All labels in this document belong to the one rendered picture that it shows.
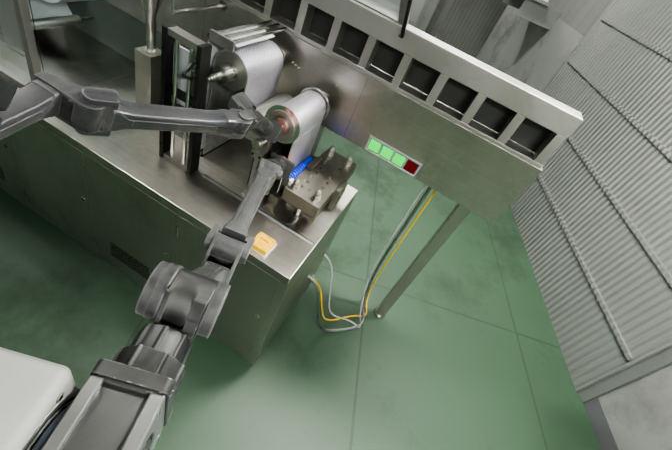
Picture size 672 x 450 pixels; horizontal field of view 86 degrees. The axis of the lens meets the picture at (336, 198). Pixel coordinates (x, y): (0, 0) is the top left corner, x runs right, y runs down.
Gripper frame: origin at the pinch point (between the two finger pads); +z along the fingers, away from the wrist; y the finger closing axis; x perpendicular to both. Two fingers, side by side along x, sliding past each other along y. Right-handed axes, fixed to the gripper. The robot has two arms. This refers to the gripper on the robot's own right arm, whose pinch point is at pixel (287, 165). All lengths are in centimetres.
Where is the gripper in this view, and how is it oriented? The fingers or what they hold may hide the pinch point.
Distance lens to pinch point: 145.8
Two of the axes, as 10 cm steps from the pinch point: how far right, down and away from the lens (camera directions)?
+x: 4.9, -8.5, -2.0
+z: 2.1, -1.1, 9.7
